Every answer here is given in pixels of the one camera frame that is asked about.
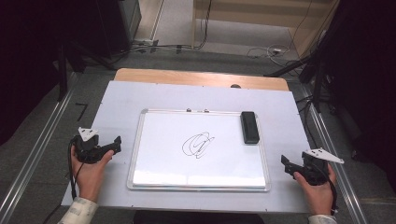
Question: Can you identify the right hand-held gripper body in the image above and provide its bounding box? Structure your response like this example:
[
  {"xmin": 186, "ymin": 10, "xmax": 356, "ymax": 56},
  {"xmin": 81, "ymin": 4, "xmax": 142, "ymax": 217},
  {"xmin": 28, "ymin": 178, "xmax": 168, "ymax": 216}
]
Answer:
[{"xmin": 299, "ymin": 147, "xmax": 346, "ymax": 187}]

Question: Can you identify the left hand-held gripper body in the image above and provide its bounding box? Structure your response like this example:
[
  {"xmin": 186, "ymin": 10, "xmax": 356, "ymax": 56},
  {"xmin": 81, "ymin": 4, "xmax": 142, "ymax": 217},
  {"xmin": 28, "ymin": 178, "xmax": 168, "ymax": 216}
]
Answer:
[{"xmin": 73, "ymin": 126, "xmax": 107, "ymax": 164}]

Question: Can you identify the black whiteboard eraser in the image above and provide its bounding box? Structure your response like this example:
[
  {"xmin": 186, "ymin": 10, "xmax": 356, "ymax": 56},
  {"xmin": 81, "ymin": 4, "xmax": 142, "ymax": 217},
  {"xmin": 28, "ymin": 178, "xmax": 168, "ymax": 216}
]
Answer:
[{"xmin": 239, "ymin": 110, "xmax": 261, "ymax": 146}]

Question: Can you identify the metal-framed whiteboard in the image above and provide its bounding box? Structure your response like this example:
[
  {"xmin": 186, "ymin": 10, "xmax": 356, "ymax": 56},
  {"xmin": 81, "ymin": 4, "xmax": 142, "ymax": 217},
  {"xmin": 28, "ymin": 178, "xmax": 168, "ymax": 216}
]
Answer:
[{"xmin": 126, "ymin": 107, "xmax": 272, "ymax": 192}]

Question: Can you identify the person's left hand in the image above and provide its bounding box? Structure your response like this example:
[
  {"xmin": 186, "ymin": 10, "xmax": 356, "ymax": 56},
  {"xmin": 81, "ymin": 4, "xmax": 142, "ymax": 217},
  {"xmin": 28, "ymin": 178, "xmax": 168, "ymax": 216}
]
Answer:
[{"xmin": 70, "ymin": 144, "xmax": 115, "ymax": 203}]

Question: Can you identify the person's right hand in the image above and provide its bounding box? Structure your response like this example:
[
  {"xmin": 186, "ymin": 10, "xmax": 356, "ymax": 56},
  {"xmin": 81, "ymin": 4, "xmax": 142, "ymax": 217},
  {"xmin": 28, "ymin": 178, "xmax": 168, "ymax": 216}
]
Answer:
[{"xmin": 292, "ymin": 163, "xmax": 337, "ymax": 217}]

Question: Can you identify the black metal stand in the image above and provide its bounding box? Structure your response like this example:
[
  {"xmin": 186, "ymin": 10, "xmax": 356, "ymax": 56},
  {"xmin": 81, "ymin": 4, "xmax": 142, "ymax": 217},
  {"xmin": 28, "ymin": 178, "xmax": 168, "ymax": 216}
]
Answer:
[
  {"xmin": 56, "ymin": 39, "xmax": 117, "ymax": 103},
  {"xmin": 263, "ymin": 29, "xmax": 332, "ymax": 114}
]

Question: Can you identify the power strip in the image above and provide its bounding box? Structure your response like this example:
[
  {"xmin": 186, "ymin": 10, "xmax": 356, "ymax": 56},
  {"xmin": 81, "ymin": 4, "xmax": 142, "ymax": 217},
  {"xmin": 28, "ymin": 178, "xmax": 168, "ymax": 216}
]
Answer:
[{"xmin": 133, "ymin": 38, "xmax": 160, "ymax": 53}]

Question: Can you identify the dark cabinet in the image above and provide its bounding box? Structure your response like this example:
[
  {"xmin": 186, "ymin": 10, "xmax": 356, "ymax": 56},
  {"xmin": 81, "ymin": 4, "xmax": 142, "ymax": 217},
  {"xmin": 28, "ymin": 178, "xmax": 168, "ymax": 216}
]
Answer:
[{"xmin": 92, "ymin": 0, "xmax": 143, "ymax": 60}]

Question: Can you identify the metal floor rail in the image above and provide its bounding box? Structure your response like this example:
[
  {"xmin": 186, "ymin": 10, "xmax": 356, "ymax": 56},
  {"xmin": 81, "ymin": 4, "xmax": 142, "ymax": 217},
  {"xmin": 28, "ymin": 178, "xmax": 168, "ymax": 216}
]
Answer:
[
  {"xmin": 0, "ymin": 72, "xmax": 78, "ymax": 224},
  {"xmin": 299, "ymin": 85, "xmax": 369, "ymax": 224}
]

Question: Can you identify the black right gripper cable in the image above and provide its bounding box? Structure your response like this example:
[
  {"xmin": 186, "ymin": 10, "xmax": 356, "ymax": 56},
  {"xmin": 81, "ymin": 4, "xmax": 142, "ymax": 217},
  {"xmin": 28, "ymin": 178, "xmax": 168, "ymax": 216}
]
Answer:
[{"xmin": 312, "ymin": 162, "xmax": 340, "ymax": 217}]

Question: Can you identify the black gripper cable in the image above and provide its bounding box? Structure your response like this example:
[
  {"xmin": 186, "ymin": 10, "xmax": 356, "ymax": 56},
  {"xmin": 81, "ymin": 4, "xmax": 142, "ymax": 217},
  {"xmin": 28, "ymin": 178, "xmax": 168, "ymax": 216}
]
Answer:
[
  {"xmin": 312, "ymin": 162, "xmax": 340, "ymax": 217},
  {"xmin": 67, "ymin": 137, "xmax": 86, "ymax": 201}
]

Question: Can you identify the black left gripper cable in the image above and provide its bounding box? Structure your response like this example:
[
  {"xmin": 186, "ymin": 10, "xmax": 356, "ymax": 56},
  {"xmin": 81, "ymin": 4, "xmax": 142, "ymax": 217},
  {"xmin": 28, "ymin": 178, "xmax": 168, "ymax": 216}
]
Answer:
[{"xmin": 67, "ymin": 137, "xmax": 86, "ymax": 201}]

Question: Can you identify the black floor cable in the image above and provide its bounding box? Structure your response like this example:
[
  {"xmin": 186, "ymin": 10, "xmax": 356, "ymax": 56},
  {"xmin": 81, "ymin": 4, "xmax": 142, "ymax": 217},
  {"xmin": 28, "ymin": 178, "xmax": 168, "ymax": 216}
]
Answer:
[{"xmin": 120, "ymin": 0, "xmax": 214, "ymax": 57}]

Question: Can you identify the white floor cable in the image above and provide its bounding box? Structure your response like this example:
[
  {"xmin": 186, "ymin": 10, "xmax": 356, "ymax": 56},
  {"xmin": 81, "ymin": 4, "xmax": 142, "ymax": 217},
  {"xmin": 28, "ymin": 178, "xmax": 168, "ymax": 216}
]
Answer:
[{"xmin": 246, "ymin": 43, "xmax": 292, "ymax": 61}]

